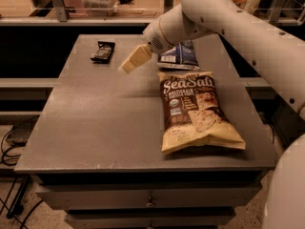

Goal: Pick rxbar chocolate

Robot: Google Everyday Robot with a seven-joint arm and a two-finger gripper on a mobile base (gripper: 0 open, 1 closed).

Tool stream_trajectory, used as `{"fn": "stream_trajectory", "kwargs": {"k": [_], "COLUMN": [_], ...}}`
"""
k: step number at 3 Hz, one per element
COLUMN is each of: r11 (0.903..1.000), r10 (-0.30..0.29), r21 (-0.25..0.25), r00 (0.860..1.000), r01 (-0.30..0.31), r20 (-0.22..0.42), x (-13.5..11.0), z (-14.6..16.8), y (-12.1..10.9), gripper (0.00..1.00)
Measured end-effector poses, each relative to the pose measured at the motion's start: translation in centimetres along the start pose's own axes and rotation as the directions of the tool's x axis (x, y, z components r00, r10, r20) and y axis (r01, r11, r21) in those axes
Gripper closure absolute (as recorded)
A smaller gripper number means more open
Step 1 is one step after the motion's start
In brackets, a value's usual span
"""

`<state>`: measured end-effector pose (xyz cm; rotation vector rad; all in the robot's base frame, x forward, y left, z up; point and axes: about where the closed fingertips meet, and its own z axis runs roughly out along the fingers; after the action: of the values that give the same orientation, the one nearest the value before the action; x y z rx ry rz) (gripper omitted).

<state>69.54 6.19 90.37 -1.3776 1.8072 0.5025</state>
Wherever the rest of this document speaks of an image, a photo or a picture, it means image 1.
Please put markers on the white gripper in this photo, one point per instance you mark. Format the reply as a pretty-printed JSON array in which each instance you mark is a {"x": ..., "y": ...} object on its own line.
[{"x": 154, "y": 37}]

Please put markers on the black rxbar chocolate bar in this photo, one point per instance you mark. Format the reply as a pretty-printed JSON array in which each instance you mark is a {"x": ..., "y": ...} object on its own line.
[{"x": 104, "y": 53}]

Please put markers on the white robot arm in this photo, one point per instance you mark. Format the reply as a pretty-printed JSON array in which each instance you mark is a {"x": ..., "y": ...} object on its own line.
[{"x": 276, "y": 55}]

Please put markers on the blue chip bag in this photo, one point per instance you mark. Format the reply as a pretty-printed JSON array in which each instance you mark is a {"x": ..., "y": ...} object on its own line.
[{"x": 181, "y": 57}]

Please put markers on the clear plastic container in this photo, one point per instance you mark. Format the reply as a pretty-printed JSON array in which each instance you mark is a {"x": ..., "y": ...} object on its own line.
[{"x": 99, "y": 7}]

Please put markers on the sea salt tortilla chips bag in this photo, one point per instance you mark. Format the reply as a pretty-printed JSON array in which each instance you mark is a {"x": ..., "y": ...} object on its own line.
[{"x": 192, "y": 115}]

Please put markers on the grey table with drawers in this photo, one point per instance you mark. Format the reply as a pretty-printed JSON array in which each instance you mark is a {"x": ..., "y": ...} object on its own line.
[{"x": 95, "y": 151}]

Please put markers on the metal shelf rack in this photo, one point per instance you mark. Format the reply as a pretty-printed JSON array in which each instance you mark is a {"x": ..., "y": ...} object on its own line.
[{"x": 278, "y": 12}]

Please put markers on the black power adapter box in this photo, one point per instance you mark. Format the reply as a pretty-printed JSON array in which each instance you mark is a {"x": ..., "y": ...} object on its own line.
[{"x": 19, "y": 134}]

